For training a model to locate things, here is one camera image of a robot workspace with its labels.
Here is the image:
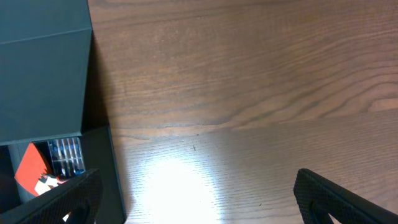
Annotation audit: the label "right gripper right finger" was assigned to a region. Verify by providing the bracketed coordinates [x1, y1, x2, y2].
[294, 169, 397, 224]

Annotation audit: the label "red black cutting pliers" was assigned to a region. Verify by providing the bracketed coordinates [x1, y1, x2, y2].
[39, 174, 68, 187]

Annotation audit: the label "dark green box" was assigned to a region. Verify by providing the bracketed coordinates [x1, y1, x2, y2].
[1, 0, 126, 223]

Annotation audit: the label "orange scraper wooden handle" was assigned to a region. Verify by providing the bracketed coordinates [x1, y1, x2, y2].
[14, 143, 55, 197]

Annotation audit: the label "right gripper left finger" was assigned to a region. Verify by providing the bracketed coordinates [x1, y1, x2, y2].
[1, 169, 103, 224]

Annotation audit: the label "blue precision screwdriver set case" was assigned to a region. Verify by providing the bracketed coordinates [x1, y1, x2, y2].
[47, 138, 85, 180]

